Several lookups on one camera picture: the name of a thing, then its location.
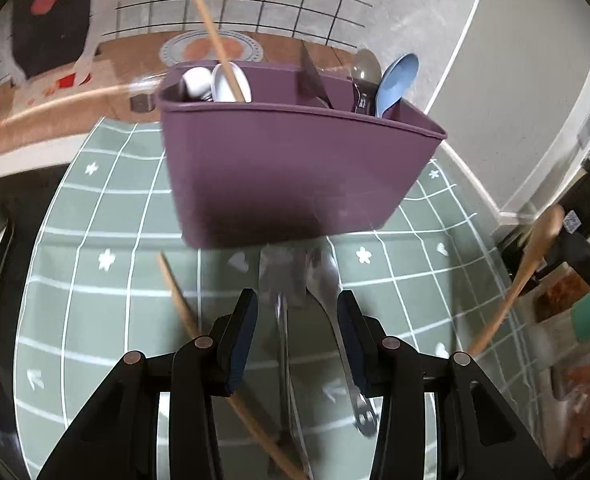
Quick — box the brown wooden spoon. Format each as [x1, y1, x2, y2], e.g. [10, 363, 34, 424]
[466, 204, 565, 358]

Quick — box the wooden chopstick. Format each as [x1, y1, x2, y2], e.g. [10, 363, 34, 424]
[157, 254, 306, 479]
[193, 0, 245, 102]

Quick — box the black soy sauce bottle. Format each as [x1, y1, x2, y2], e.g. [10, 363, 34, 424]
[556, 158, 590, 287]

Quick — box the stainless steel spoon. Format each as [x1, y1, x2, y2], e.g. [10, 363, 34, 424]
[306, 248, 378, 438]

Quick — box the stainless steel fork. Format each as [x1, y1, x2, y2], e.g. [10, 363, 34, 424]
[259, 245, 307, 478]

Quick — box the green grid table mat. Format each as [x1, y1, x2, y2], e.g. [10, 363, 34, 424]
[14, 118, 508, 479]

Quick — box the purple utensil holder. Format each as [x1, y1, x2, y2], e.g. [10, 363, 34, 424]
[157, 62, 447, 248]

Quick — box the light blue rice scoop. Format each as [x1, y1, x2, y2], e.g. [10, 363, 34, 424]
[375, 53, 420, 118]

